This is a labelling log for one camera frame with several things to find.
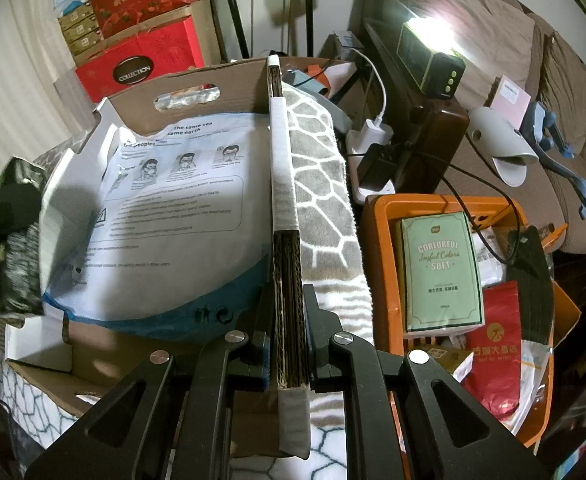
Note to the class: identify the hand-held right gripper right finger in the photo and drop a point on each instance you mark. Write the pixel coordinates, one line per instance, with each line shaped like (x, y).
(312, 347)

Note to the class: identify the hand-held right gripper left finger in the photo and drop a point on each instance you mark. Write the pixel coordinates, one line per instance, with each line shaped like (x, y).
(264, 360)

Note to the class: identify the large black tissue pack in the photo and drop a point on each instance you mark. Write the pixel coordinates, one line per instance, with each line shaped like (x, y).
(20, 270)

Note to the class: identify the brown cardboard box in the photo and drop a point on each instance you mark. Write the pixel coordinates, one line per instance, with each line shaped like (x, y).
(283, 170)

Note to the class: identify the orange plastic basket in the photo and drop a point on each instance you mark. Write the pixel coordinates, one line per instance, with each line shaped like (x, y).
(380, 260)

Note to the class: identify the small yellow white box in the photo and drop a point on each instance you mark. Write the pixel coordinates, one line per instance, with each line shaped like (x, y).
(448, 357)

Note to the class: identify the grey white patterned blanket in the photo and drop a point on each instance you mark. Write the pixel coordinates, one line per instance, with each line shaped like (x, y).
(323, 200)

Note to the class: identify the white curtain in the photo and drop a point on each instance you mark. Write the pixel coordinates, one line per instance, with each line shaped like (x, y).
(18, 60)

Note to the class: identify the white blue face mask bag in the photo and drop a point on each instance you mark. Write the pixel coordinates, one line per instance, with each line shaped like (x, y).
(173, 240)

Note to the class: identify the green tissue pack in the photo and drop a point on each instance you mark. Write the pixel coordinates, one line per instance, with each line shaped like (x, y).
(443, 270)

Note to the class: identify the white power strip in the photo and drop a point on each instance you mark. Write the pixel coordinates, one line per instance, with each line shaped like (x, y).
(355, 180)

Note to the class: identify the small gold box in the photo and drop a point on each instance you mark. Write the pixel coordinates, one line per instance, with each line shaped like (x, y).
(75, 15)
(87, 46)
(80, 30)

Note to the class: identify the red foil packet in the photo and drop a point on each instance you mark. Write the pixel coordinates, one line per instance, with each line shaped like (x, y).
(498, 355)

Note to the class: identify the black power adapter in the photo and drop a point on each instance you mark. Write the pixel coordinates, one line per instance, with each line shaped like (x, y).
(378, 167)

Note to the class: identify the white plastic packet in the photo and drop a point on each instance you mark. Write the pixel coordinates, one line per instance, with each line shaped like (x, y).
(490, 265)

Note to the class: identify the white blue plastic bag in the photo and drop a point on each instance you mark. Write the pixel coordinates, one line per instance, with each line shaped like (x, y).
(535, 375)

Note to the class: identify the black face mask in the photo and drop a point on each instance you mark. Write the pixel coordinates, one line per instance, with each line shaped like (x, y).
(530, 280)

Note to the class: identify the white charger plug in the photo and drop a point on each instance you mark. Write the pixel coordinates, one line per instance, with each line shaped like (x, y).
(374, 126)

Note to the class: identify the grey blue plastic item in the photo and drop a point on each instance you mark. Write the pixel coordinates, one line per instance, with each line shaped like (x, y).
(340, 115)

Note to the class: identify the red collection box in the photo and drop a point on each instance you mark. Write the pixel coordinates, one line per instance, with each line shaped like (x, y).
(173, 45)

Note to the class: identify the dark wooden armrest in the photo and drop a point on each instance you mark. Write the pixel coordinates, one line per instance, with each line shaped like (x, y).
(433, 130)

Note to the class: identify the brown carton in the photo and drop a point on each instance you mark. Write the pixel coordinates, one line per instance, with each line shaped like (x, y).
(203, 15)

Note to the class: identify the grey slipper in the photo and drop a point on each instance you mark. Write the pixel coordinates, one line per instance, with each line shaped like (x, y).
(498, 135)

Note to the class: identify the black green lantern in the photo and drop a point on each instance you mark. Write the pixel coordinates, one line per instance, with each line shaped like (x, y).
(443, 77)

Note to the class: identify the pink box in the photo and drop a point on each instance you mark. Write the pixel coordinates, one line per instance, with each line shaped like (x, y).
(510, 97)

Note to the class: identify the blue clamp tool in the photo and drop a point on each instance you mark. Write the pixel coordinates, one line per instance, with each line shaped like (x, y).
(540, 120)

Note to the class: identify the brown sofa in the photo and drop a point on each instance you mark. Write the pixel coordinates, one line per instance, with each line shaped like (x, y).
(473, 5)

